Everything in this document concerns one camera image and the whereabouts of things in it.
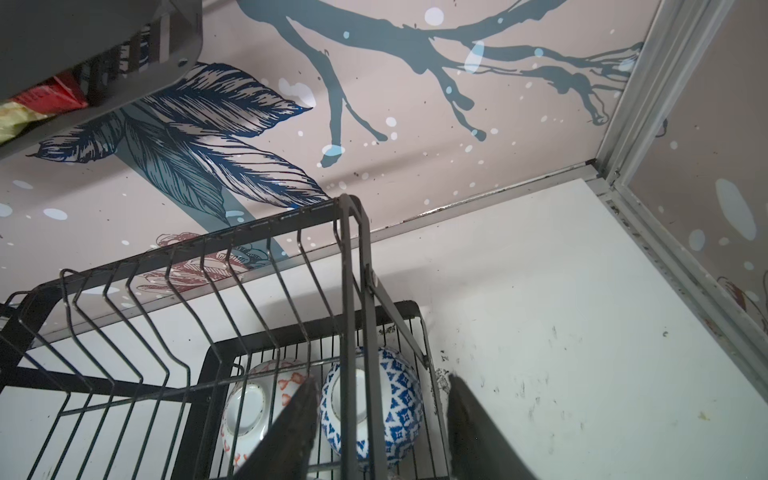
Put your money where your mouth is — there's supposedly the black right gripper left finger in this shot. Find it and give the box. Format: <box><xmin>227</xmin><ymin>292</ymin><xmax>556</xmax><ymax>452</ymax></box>
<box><xmin>234</xmin><ymin>378</ymin><xmax>319</xmax><ymax>480</ymax></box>

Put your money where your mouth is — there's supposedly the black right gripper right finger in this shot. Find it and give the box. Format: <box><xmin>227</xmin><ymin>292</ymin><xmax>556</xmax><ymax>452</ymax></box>
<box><xmin>447</xmin><ymin>374</ymin><xmax>536</xmax><ymax>480</ymax></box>

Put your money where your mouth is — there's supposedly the blue geometric patterned bowl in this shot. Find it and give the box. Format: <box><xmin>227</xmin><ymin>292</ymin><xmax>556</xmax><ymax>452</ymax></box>
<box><xmin>219</xmin><ymin>359</ymin><xmax>308</xmax><ymax>472</ymax></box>

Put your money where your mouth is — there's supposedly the black two-tier dish rack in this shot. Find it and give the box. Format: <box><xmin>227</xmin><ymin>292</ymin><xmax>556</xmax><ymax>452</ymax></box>
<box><xmin>1</xmin><ymin>195</ymin><xmax>449</xmax><ymax>479</ymax></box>

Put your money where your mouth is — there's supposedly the red cassava chips bag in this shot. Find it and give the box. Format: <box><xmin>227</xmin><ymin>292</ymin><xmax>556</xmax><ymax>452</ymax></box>
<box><xmin>1</xmin><ymin>71</ymin><xmax>89</xmax><ymax>144</ymax></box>

